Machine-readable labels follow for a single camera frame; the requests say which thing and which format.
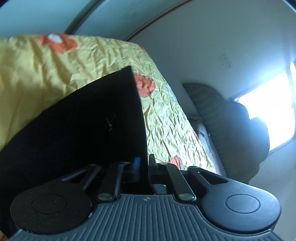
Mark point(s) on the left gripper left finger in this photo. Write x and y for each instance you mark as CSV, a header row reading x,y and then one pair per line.
x,y
136,168

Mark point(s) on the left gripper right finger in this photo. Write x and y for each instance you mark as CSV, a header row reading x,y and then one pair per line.
x,y
152,168

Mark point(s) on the black pants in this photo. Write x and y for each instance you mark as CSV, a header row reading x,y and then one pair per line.
x,y
101,123

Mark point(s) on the grey padded headboard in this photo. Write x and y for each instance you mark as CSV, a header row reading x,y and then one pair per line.
x,y
235,142

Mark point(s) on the bright window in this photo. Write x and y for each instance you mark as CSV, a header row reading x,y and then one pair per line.
x,y
274,103

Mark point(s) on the yellow floral quilt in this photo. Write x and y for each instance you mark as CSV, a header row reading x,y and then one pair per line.
x,y
38,71

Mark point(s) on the wall socket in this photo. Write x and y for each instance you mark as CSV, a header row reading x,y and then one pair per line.
x,y
225,61

